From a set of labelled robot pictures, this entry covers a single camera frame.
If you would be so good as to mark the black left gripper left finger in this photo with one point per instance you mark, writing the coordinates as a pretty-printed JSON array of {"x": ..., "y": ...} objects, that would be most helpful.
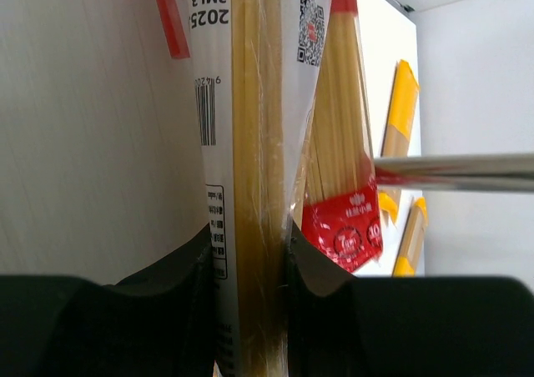
[{"x": 156, "y": 322}]

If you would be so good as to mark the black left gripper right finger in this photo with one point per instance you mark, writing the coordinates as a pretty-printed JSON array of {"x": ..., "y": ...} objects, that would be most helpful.
[{"x": 341, "y": 325}]

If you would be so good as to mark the red pasta bag label side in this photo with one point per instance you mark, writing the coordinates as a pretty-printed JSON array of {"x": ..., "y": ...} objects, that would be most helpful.
[{"x": 255, "y": 67}]

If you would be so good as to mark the yellow Pastatime pasta bag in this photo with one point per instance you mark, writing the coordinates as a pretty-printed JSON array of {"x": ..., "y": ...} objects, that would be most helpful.
[{"x": 412, "y": 240}]

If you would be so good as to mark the red pasta bag on shelf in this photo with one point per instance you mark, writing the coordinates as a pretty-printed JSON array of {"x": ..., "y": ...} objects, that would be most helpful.
[{"x": 340, "y": 214}]

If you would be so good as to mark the white two-tier shelf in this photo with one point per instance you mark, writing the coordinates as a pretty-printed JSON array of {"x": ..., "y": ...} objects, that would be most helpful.
[{"x": 496, "y": 173}]

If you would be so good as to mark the yellow pasta bag upper right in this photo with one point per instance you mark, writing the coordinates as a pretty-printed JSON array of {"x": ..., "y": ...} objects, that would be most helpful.
[{"x": 396, "y": 141}]

